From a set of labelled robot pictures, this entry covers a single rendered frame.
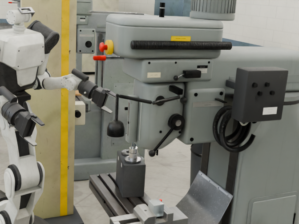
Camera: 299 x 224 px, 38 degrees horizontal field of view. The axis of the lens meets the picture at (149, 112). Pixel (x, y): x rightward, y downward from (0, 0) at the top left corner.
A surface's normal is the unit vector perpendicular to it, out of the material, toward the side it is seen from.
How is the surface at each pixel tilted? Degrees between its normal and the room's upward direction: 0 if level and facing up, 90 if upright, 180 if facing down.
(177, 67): 90
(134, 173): 90
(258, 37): 90
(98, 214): 0
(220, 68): 90
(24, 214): 31
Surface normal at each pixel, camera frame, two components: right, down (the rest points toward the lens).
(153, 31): 0.40, 0.27
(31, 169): 0.63, -0.20
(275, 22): -0.91, 0.05
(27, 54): 0.85, 0.31
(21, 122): -0.54, 0.12
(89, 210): 0.06, -0.96
